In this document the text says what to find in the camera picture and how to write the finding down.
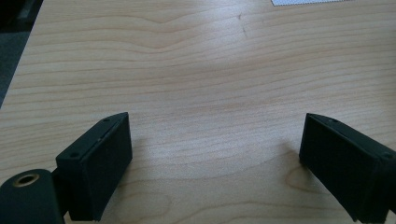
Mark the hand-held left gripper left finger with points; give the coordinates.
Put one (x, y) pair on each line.
(96, 168)

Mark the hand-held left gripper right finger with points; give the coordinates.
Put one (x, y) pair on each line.
(345, 161)

